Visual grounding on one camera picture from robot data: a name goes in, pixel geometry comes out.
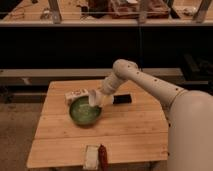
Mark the white ceramic cup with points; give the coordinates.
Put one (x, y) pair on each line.
(96, 98)

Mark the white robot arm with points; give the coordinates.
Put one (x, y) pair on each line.
(190, 134)

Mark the green ceramic bowl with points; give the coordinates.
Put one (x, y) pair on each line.
(82, 113)

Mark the black rectangular phone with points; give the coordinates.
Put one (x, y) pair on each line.
(121, 99)

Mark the white small box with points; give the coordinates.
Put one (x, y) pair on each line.
(73, 95)

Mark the wooden folding table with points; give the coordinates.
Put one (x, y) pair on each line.
(134, 132)

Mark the brown tray on shelf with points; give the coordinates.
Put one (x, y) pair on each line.
(138, 8)

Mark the dark red pouch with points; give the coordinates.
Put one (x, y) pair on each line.
(103, 160)

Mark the long shelf bench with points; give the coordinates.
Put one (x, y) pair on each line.
(47, 40)

